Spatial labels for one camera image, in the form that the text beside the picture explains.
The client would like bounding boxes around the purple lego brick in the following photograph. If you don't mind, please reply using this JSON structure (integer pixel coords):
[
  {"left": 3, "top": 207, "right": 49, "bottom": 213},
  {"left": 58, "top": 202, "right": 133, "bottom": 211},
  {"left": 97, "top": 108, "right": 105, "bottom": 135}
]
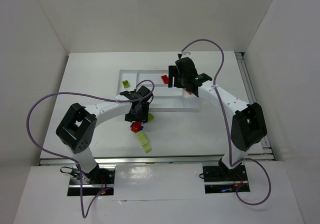
[{"left": 130, "top": 124, "right": 144, "bottom": 133}]

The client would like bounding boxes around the red lego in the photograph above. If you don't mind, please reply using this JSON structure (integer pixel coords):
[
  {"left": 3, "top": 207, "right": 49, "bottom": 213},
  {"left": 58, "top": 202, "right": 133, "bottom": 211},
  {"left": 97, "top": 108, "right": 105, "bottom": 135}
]
[{"left": 130, "top": 122, "right": 143, "bottom": 133}]

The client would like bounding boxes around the aluminium rail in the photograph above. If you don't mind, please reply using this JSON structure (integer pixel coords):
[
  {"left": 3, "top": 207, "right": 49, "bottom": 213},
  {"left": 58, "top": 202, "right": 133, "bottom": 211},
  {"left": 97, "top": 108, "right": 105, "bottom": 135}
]
[
  {"left": 38, "top": 154, "right": 273, "bottom": 166},
  {"left": 235, "top": 52, "right": 273, "bottom": 154}
]

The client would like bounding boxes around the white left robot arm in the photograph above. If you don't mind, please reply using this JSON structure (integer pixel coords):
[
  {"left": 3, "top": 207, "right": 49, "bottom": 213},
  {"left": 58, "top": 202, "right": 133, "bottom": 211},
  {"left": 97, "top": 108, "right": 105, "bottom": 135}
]
[{"left": 56, "top": 86, "right": 153, "bottom": 183}]

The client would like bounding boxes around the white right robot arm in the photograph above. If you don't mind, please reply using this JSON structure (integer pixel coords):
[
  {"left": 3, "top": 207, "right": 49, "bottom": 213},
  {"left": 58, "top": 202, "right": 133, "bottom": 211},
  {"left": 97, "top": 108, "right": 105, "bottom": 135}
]
[{"left": 168, "top": 54, "right": 267, "bottom": 176}]

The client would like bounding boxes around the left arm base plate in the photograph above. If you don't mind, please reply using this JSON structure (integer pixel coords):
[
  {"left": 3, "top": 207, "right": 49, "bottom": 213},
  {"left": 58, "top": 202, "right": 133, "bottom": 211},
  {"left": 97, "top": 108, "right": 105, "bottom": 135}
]
[{"left": 60, "top": 167, "right": 116, "bottom": 196}]

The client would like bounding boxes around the aluminium rail front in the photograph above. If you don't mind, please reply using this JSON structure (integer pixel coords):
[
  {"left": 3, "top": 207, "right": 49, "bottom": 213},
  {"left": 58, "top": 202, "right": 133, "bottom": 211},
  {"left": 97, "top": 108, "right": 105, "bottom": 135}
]
[{"left": 38, "top": 154, "right": 273, "bottom": 166}]

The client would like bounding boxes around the white compartment tray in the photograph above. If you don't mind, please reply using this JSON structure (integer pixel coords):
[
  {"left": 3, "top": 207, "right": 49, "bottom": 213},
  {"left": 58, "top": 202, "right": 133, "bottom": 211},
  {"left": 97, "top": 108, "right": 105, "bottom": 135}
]
[{"left": 116, "top": 70, "right": 201, "bottom": 112}]

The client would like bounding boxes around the lime green curved lego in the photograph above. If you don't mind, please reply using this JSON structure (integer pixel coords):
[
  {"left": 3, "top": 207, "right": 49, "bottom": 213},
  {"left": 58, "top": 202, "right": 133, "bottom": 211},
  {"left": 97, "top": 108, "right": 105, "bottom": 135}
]
[{"left": 122, "top": 80, "right": 130, "bottom": 88}]

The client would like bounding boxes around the red curved lego brick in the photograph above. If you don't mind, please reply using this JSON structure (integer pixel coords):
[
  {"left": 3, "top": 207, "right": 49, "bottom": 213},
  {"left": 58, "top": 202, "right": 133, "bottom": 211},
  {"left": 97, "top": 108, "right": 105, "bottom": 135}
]
[{"left": 161, "top": 75, "right": 169, "bottom": 84}]

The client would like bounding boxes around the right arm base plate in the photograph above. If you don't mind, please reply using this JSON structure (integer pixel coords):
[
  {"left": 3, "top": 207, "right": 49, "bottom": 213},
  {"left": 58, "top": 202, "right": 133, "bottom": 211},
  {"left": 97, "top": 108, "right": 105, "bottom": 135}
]
[{"left": 199, "top": 165, "right": 250, "bottom": 194}]

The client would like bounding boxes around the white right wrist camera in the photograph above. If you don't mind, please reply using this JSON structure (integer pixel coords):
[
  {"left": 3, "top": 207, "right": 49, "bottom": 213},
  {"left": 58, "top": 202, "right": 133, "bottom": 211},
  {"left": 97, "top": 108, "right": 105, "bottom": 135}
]
[{"left": 177, "top": 52, "right": 191, "bottom": 59}]

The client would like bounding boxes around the pale green long lego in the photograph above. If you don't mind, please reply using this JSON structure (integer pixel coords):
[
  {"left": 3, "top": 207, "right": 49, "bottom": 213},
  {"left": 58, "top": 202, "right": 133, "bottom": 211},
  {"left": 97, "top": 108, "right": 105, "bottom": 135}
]
[{"left": 136, "top": 131, "right": 152, "bottom": 153}]

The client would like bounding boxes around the lime green square lego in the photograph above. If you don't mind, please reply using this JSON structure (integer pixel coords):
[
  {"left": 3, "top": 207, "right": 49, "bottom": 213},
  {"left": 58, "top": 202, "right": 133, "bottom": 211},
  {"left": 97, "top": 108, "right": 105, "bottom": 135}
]
[{"left": 148, "top": 113, "right": 154, "bottom": 122}]

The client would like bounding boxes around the aluminium rail right side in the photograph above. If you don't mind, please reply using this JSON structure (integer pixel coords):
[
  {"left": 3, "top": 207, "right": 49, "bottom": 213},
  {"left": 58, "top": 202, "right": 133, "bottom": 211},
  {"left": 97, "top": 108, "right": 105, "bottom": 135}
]
[{"left": 235, "top": 52, "right": 273, "bottom": 154}]

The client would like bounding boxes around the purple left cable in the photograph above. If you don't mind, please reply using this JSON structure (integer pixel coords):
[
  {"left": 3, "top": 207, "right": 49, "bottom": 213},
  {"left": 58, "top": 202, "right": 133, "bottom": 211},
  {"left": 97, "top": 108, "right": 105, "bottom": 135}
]
[{"left": 26, "top": 80, "right": 156, "bottom": 218}]

